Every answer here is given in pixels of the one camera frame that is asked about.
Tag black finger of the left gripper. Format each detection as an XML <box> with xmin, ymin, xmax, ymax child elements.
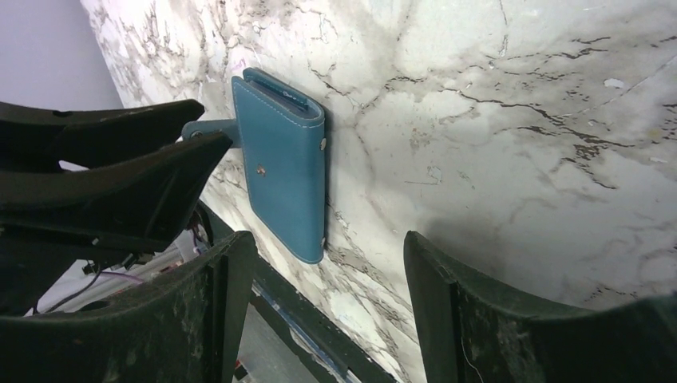
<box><xmin>1</xmin><ymin>132</ymin><xmax>232</xmax><ymax>253</ymax></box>
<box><xmin>1</xmin><ymin>99</ymin><xmax>204</xmax><ymax>172</ymax></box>

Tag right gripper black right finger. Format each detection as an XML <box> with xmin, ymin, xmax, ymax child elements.
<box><xmin>403</xmin><ymin>231</ymin><xmax>676</xmax><ymax>382</ymax></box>

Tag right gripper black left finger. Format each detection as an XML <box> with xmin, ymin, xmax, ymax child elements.
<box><xmin>1</xmin><ymin>231</ymin><xmax>258</xmax><ymax>382</ymax></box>

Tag blue leather card holder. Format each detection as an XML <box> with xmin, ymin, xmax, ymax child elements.
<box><xmin>180</xmin><ymin>66</ymin><xmax>327</xmax><ymax>266</ymax></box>

